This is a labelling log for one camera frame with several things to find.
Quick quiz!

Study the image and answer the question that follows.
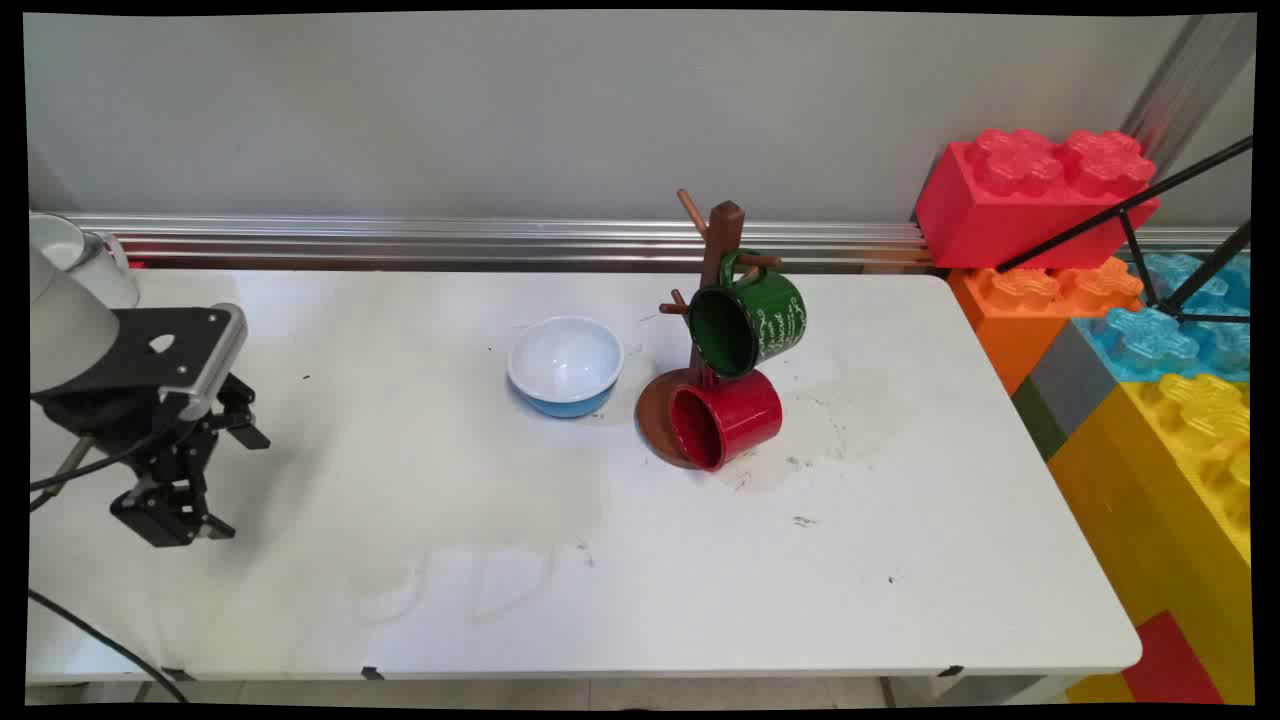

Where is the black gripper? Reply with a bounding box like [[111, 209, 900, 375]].
[[35, 372, 272, 549]]

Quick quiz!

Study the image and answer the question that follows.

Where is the green enamel mug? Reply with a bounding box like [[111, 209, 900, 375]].
[[687, 250, 808, 380]]

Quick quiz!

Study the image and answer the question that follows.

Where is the white mug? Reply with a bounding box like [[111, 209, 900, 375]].
[[30, 213, 142, 311]]

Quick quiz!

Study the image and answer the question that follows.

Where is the blue bowl white inside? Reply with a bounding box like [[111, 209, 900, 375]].
[[507, 316, 626, 420]]

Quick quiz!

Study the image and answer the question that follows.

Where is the red enamel mug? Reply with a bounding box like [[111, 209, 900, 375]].
[[667, 367, 784, 473]]

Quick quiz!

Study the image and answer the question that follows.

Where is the brown wooden mug tree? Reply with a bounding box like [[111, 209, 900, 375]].
[[636, 188, 782, 471]]

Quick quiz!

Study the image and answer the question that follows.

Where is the orange giant toy block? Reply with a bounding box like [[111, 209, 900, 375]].
[[947, 257, 1145, 397]]

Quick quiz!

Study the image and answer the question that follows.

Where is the red giant toy block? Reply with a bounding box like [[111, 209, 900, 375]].
[[914, 128, 1162, 272]]

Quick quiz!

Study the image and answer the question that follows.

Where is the dark green toy block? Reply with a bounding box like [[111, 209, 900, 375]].
[[1011, 377, 1070, 462]]

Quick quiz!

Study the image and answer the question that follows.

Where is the black tripod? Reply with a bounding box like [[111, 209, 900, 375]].
[[995, 134, 1255, 327]]

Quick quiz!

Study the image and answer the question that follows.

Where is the translucent blue toy block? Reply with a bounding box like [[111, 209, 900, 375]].
[[1139, 249, 1252, 312], [1074, 304, 1252, 384]]

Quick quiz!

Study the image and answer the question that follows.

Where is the yellow giant toy block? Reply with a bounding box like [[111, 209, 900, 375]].
[[1047, 373, 1254, 705]]

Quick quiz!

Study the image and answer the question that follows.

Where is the small red toy block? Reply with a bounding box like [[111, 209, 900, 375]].
[[1119, 609, 1227, 706]]

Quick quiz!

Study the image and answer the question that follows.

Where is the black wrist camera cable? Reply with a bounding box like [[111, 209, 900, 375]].
[[30, 418, 193, 513]]

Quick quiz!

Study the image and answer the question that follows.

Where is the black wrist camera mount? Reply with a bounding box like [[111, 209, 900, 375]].
[[35, 303, 249, 422]]

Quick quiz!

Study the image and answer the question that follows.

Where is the aluminium rail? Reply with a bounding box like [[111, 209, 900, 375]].
[[30, 211, 1251, 274]]

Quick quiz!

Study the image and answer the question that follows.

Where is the aluminium post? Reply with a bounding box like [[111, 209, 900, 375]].
[[1119, 14, 1257, 173]]

